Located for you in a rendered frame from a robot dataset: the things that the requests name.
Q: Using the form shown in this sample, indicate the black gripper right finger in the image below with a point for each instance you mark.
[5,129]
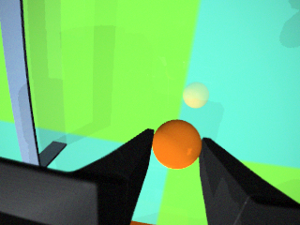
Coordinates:
[235,195]

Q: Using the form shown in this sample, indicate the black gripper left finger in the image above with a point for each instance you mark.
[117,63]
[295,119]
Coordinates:
[104,192]

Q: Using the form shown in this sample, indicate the orange ball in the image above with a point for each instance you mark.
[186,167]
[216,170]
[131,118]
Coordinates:
[177,144]

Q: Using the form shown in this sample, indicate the translucent pale yellow ball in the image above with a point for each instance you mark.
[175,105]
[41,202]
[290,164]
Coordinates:
[196,94]

